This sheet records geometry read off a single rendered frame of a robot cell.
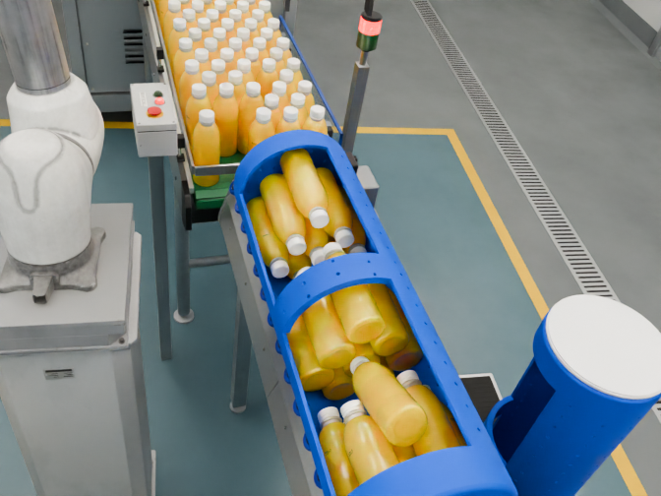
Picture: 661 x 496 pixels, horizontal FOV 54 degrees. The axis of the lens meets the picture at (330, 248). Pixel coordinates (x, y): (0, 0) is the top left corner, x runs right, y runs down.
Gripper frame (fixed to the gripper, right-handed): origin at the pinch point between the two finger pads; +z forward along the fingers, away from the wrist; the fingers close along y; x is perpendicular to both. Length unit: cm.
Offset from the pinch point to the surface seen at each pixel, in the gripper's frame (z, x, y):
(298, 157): 40.4, -16.5, -0.1
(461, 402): 44, 47, -20
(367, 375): 49, 38, -7
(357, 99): 59, -79, -27
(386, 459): 50, 53, -7
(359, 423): 50, 46, -4
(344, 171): 39.6, -10.1, -9.5
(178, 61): 50, -82, 28
